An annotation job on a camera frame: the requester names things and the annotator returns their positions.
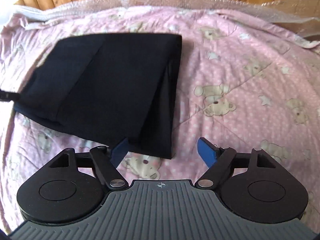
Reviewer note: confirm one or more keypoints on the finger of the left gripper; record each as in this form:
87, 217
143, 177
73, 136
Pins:
8, 96

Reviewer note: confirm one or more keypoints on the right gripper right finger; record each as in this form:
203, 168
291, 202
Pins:
208, 152

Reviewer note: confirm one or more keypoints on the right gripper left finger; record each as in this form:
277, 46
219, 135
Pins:
118, 151

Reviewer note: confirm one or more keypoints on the pink bear-print quilt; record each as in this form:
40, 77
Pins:
244, 83

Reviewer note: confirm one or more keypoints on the black garment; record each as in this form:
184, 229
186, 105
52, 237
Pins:
107, 88

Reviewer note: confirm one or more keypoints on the clear bubble wrap sheet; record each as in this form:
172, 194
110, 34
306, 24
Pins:
298, 16

